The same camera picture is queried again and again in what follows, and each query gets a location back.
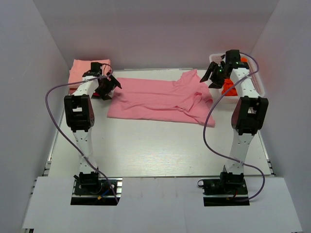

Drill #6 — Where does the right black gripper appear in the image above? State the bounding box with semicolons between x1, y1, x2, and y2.
200;61;229;89

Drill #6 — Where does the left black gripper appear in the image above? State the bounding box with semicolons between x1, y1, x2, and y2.
95;72;121;100

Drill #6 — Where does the pink t-shirt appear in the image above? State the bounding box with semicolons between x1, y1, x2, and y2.
69;82;82;95
107;69;215;127

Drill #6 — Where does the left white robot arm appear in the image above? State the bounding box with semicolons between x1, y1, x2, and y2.
64;62;121;174

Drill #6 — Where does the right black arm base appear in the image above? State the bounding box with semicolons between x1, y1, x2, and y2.
197;178;250;207

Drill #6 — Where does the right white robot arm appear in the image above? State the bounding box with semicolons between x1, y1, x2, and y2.
200;50;269;175

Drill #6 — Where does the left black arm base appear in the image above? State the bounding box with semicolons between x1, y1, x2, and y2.
70;172;122;206

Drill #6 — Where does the orange crumpled t-shirt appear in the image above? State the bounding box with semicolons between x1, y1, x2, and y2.
221;57;248;97

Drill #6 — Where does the folded salmon t-shirt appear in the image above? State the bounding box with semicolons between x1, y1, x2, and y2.
68;59;111;83

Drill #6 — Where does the folded pink t-shirt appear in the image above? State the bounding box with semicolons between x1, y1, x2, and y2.
69;82;82;95

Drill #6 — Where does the white plastic basket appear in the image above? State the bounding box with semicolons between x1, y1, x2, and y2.
209;52;265;97

